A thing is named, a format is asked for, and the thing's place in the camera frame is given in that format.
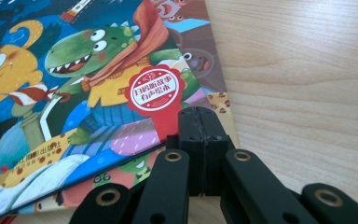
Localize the dark blue picture book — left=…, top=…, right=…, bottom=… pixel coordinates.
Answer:
left=0, top=0, right=213, bottom=223

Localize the red picture book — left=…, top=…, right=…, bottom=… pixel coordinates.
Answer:
left=0, top=214, right=18, bottom=224

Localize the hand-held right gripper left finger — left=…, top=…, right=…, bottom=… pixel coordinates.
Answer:
left=167, top=106, right=204, bottom=198

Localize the colourful monster picture book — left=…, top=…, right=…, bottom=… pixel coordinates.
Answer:
left=12, top=0, right=241, bottom=217

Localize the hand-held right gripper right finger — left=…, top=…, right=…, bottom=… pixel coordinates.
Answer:
left=200, top=106, right=236, bottom=197

